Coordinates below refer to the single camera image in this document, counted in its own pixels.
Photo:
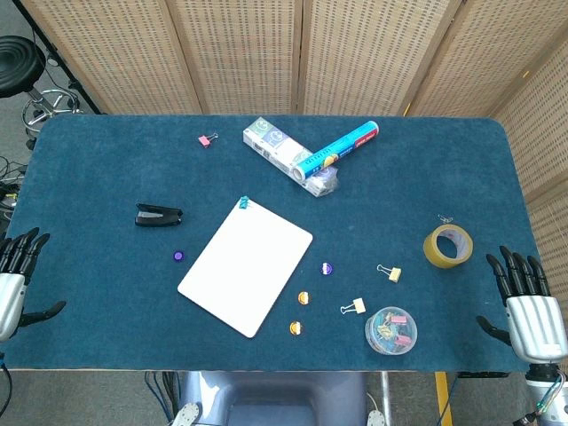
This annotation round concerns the yellow packing tape roll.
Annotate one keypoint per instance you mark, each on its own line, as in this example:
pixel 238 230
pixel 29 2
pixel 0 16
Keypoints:
pixel 432 255

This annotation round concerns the solid purple round magnet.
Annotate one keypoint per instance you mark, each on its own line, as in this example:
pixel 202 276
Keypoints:
pixel 178 256

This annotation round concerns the white magnetic board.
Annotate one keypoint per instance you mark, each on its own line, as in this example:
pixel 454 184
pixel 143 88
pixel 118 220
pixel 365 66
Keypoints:
pixel 244 266

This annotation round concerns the teal binder clip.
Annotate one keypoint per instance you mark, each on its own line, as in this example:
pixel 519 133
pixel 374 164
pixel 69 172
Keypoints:
pixel 244 202

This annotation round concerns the white printed cardboard box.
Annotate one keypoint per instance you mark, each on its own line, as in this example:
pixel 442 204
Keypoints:
pixel 270 142

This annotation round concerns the black stapler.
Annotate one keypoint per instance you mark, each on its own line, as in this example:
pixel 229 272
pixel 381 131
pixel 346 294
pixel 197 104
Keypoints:
pixel 155 216

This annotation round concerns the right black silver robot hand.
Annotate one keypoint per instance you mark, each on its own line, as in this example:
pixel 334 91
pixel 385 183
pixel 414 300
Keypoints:
pixel 534 324

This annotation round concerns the woven folding screen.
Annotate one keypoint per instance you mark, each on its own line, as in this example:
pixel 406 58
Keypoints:
pixel 244 53

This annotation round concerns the black round stool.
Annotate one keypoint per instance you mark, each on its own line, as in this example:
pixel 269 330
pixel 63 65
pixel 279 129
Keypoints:
pixel 18 64

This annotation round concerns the purple round magnet white mark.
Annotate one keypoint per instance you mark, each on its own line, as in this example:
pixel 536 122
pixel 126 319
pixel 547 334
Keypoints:
pixel 326 269

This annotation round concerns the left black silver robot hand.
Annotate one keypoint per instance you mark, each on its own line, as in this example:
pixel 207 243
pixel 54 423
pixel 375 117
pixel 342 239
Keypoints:
pixel 11 297

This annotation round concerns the blue carpet table mat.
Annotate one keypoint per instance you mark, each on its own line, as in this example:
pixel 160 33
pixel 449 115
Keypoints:
pixel 111 177

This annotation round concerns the black metal pole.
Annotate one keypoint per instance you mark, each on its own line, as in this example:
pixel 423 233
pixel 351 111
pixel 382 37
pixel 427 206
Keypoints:
pixel 57 57

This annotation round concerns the silver table leg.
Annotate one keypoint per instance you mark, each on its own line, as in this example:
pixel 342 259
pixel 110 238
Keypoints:
pixel 385 390

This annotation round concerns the clear jar of binder clips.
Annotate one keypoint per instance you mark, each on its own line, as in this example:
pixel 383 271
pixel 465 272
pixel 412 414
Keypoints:
pixel 390 330

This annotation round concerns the orange round magnet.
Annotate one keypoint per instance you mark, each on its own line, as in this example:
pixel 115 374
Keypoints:
pixel 296 328
pixel 303 298

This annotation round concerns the pale yellow binder clip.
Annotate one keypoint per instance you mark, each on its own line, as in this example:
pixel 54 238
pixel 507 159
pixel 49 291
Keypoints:
pixel 359 305
pixel 394 274

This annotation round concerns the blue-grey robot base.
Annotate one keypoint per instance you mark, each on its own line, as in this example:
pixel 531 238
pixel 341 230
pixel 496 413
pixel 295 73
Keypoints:
pixel 275 397

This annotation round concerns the blue food wrap roll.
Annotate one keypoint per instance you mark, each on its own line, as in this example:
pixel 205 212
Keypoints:
pixel 337 148

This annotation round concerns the pink binder clip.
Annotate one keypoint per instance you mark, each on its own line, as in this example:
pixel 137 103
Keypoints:
pixel 204 141

